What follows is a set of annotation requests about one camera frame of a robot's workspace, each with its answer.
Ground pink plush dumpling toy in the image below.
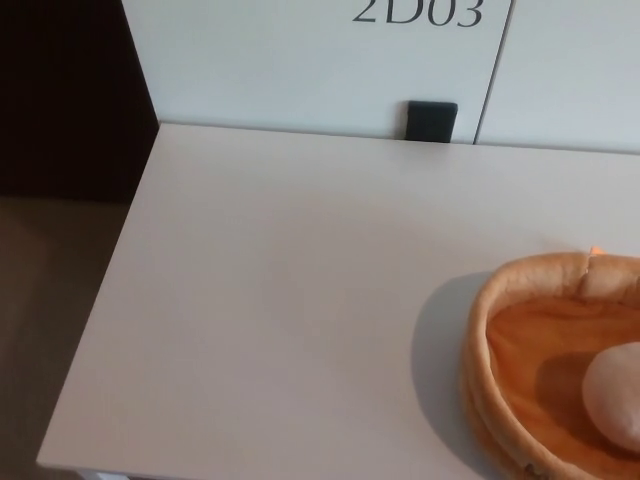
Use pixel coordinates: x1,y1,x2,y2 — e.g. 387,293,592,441
581,341,640,457

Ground orange round plush plate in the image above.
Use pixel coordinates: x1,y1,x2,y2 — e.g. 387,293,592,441
461,245,640,480

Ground white locker door printed 2D03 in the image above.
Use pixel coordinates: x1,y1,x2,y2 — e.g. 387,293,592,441
118,0,515,145

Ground dark brown side panel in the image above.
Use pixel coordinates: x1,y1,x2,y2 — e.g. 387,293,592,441
0,0,162,202

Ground plain white locker door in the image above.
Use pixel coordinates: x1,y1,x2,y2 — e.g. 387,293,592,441
473,0,640,155

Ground black locker door handle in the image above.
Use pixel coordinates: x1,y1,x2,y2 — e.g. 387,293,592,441
405,100,460,145

